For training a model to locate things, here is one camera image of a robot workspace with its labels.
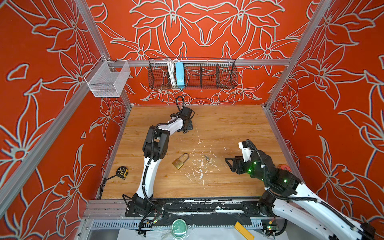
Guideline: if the light blue box in basket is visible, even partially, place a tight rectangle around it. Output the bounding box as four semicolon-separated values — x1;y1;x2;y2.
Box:
175;62;185;89

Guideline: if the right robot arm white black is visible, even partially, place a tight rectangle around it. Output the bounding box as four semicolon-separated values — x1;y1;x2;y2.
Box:
225;140;376;240

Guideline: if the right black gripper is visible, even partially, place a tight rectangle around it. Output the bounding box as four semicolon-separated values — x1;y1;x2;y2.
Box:
224;155;270;185

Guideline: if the red round object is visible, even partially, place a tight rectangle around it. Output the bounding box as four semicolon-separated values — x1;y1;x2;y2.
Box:
278;164;292;172

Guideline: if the black wire basket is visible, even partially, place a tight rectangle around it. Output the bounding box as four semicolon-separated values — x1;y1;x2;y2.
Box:
148;58;239;90

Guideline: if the large brass padlock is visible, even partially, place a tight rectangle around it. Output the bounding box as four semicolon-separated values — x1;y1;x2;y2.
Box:
172;153;190;170

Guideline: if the yellow black tape measure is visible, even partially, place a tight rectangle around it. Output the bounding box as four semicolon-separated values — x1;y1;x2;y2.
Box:
116;166;129;180

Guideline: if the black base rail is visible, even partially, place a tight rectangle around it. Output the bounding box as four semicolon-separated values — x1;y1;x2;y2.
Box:
125;197;283;228

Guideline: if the green tape roll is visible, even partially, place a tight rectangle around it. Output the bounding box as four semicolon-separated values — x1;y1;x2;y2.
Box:
172;219;188;239

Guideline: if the clear plastic bin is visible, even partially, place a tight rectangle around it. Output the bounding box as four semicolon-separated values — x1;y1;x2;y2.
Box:
85;57;131;98

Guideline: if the yellow flat block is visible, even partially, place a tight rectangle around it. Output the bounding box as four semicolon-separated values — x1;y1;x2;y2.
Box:
235;222;255;240

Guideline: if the white cable bundle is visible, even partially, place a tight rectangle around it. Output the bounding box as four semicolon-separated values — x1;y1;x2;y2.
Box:
166;59;178;87

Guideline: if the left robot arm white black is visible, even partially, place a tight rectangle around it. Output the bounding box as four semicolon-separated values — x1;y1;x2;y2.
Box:
127;96;195;216

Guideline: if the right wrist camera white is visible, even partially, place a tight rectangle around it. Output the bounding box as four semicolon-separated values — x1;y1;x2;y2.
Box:
239;141;252;163

